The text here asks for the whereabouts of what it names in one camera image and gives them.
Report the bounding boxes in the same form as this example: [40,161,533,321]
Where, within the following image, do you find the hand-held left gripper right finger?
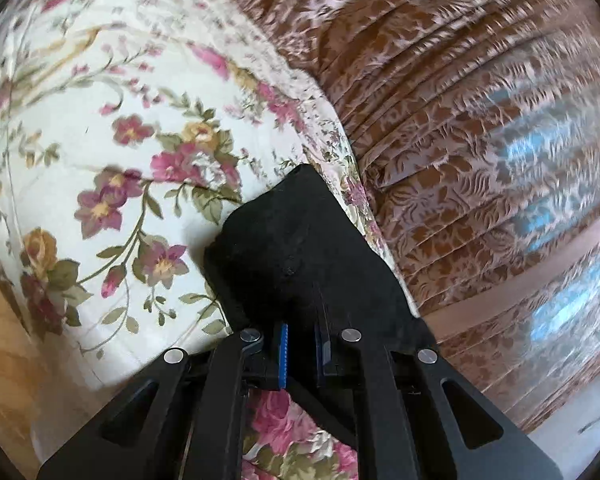
[314,322,564,480]

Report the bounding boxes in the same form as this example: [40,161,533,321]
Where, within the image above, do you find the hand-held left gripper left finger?
[36,324,289,480]

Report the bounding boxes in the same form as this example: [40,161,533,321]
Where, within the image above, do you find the black pants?
[202,162,438,453]

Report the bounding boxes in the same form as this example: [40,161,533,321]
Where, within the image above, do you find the brown floral bed cover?
[232,0,600,436]

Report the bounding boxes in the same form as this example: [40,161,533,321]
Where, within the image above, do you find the white floral blanket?
[0,0,417,480]

